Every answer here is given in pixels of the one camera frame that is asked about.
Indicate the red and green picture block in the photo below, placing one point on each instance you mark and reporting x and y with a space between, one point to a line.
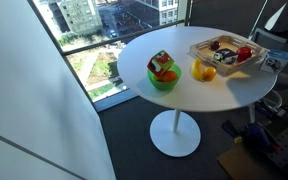
160 62

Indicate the navy block with letter A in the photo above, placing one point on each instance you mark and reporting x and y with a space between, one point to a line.
225 56

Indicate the light wooden tray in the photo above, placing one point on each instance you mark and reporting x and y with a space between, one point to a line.
230 69

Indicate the green plastic bowl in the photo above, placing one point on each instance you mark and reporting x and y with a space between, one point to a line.
164 85

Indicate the orange fruit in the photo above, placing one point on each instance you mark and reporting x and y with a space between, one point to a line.
169 76

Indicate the yellow banana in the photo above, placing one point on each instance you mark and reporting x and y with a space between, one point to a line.
196 70

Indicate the yellow lemon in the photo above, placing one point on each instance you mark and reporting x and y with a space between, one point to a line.
209 73

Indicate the dark red plum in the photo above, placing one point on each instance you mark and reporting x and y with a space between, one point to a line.
215 45

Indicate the red apple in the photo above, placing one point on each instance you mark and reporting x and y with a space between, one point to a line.
244 54

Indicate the brown cardboard sheet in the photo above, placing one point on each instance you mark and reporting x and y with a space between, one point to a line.
240 163

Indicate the white round pedestal table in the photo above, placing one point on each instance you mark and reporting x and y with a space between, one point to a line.
174 133

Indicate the black window frame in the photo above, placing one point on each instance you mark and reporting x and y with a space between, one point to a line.
117 38

